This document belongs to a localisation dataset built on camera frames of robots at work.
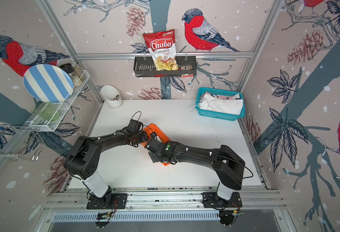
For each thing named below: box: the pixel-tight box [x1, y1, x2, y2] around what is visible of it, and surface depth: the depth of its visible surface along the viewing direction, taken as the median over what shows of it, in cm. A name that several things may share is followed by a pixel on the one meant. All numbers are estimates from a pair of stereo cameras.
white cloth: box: [198, 93, 243, 116], surface depth 109 cm
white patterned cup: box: [100, 84, 123, 108], surface depth 113 cm
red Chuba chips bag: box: [142, 29, 179, 71], surface depth 83 cm
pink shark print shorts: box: [200, 91, 241, 100], surface depth 117 cm
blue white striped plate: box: [23, 63, 74, 103], surface depth 74 cm
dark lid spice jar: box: [59, 63, 83, 87], surface depth 83 cm
